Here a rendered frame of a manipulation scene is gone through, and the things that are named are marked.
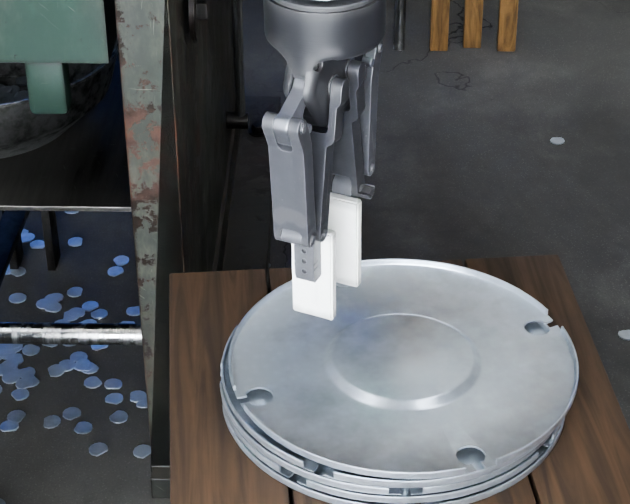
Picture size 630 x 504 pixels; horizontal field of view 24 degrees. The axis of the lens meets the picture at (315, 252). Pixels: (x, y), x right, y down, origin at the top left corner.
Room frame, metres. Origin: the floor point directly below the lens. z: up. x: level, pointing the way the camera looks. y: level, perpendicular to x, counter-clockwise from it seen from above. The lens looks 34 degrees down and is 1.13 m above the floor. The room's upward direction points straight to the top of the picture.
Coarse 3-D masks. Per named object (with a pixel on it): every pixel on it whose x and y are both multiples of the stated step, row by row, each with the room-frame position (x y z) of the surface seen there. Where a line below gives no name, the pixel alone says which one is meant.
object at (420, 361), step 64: (256, 320) 1.02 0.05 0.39; (320, 320) 1.02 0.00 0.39; (384, 320) 1.01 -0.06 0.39; (448, 320) 1.02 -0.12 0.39; (512, 320) 1.02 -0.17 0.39; (256, 384) 0.93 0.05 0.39; (320, 384) 0.93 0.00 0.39; (384, 384) 0.92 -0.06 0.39; (448, 384) 0.92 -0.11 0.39; (512, 384) 0.93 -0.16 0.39; (576, 384) 0.92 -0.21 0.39; (320, 448) 0.85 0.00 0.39; (384, 448) 0.85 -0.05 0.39; (448, 448) 0.85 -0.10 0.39; (512, 448) 0.85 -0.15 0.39
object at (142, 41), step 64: (128, 0) 1.23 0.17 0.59; (192, 0) 1.39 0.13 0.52; (128, 64) 1.23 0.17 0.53; (192, 64) 1.45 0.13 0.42; (128, 128) 1.23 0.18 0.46; (192, 128) 1.41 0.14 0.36; (256, 128) 1.99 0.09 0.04; (192, 192) 1.38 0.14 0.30; (256, 192) 1.82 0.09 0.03; (192, 256) 1.35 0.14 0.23; (256, 256) 1.65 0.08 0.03
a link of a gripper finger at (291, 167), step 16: (272, 112) 0.78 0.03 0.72; (272, 128) 0.77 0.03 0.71; (288, 128) 0.76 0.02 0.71; (304, 128) 0.76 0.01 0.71; (272, 144) 0.77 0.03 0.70; (304, 144) 0.77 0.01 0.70; (272, 160) 0.78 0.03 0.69; (288, 160) 0.77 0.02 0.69; (304, 160) 0.77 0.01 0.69; (272, 176) 0.78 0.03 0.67; (288, 176) 0.77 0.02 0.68; (304, 176) 0.77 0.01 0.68; (272, 192) 0.78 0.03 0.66; (288, 192) 0.77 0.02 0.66; (304, 192) 0.77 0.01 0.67; (272, 208) 0.78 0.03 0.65; (288, 208) 0.77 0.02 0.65; (304, 208) 0.77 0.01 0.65; (288, 224) 0.78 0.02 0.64; (304, 224) 0.77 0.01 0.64; (304, 240) 0.77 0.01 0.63
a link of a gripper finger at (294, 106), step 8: (296, 80) 0.79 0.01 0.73; (304, 80) 0.79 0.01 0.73; (296, 88) 0.79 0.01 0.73; (288, 96) 0.79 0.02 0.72; (296, 96) 0.78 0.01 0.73; (288, 104) 0.78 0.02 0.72; (296, 104) 0.78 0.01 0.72; (304, 104) 0.79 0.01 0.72; (280, 112) 0.77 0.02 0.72; (288, 112) 0.77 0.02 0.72; (296, 112) 0.78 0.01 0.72; (280, 120) 0.77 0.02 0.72; (288, 120) 0.77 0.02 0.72; (280, 128) 0.76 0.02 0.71; (280, 136) 0.77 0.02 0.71; (288, 144) 0.77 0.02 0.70
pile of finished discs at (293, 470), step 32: (224, 352) 0.98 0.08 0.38; (224, 384) 0.93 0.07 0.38; (224, 416) 0.93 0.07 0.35; (256, 448) 0.87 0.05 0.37; (544, 448) 0.89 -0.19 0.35; (288, 480) 0.85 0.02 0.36; (320, 480) 0.83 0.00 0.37; (352, 480) 0.82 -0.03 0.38; (384, 480) 0.82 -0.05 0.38; (416, 480) 0.82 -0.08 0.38; (448, 480) 0.82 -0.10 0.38; (480, 480) 0.83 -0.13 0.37; (512, 480) 0.85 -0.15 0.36
